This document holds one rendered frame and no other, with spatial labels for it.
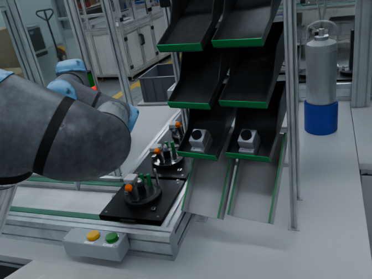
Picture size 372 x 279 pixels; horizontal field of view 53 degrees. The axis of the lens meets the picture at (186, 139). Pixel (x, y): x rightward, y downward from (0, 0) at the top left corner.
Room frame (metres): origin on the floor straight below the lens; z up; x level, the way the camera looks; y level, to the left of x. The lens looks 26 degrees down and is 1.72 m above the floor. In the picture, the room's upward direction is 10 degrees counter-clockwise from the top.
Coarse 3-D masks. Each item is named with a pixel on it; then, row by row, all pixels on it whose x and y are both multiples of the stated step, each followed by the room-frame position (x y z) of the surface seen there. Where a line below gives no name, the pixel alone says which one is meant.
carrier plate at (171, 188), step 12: (168, 180) 1.22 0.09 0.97; (180, 180) 1.20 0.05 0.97; (120, 192) 1.19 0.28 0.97; (168, 192) 1.14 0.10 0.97; (108, 204) 1.13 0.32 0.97; (120, 204) 1.11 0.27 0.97; (156, 204) 1.07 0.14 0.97; (168, 204) 1.06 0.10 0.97; (108, 216) 1.06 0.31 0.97; (120, 216) 1.04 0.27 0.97; (132, 216) 1.03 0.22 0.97; (144, 216) 1.02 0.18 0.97; (156, 216) 1.01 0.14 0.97
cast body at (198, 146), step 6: (192, 132) 0.97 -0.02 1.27; (198, 132) 0.96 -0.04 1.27; (204, 132) 0.96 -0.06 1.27; (192, 138) 0.96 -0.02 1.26; (198, 138) 0.95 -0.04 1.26; (204, 138) 0.95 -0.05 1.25; (210, 138) 0.98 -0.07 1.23; (192, 144) 0.96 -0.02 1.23; (198, 144) 0.95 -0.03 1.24; (204, 144) 0.95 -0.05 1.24; (210, 144) 0.98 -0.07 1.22; (192, 150) 0.96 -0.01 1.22; (198, 150) 0.95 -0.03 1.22; (204, 150) 0.94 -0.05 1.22
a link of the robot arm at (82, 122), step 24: (96, 96) 0.84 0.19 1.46; (72, 120) 0.45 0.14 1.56; (96, 120) 0.47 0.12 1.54; (120, 120) 0.55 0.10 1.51; (72, 144) 0.43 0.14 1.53; (96, 144) 0.45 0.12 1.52; (120, 144) 0.49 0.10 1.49; (48, 168) 0.43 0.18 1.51; (72, 168) 0.43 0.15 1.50; (96, 168) 0.45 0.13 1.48
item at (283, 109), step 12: (276, 84) 1.09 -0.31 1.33; (276, 96) 1.08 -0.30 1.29; (240, 108) 1.04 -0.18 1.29; (252, 108) 1.07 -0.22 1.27; (276, 108) 1.03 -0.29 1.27; (240, 120) 1.03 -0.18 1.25; (252, 120) 1.02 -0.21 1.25; (264, 120) 1.01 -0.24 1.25; (276, 120) 0.99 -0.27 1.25; (240, 132) 1.00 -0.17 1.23; (264, 132) 0.97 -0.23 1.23; (276, 132) 0.93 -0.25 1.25; (228, 144) 0.95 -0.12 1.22; (264, 144) 0.93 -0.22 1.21; (228, 156) 0.93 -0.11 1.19; (240, 156) 0.91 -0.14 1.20; (252, 156) 0.88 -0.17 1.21; (264, 156) 0.89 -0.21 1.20
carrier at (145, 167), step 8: (152, 144) 1.51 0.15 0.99; (160, 144) 1.50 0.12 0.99; (152, 152) 1.48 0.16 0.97; (160, 152) 1.41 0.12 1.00; (168, 152) 1.36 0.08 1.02; (176, 152) 1.40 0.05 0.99; (144, 160) 1.42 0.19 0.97; (152, 160) 1.37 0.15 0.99; (168, 160) 1.34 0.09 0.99; (176, 160) 1.33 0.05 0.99; (184, 160) 1.36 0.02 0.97; (144, 168) 1.34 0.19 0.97; (152, 168) 1.33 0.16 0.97; (160, 168) 1.31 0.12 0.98; (168, 168) 1.30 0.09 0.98; (176, 168) 1.30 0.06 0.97; (184, 168) 1.29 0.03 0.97; (144, 176) 1.28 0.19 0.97; (152, 176) 1.27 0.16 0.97; (160, 176) 1.26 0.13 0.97; (168, 176) 1.25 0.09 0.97; (176, 176) 1.24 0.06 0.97; (184, 176) 1.23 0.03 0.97
